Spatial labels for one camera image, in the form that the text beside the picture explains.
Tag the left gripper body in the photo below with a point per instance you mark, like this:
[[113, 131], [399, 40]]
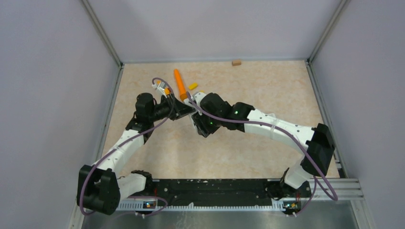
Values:
[[169, 108]]

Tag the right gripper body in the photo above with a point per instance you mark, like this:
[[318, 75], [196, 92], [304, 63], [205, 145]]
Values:
[[207, 125]]

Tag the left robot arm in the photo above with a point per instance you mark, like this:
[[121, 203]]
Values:
[[99, 188]]

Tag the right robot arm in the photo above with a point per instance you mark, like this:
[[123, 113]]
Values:
[[315, 143]]

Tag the orange toy microphone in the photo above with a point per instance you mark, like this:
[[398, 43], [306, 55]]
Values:
[[180, 85]]

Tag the yellow block upper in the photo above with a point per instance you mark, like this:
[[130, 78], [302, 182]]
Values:
[[193, 86]]

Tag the brown wooden block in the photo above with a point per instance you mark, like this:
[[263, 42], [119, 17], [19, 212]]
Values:
[[236, 62]]

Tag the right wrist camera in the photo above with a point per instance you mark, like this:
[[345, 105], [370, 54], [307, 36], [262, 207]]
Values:
[[198, 97]]

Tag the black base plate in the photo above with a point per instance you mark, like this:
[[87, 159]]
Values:
[[223, 192]]

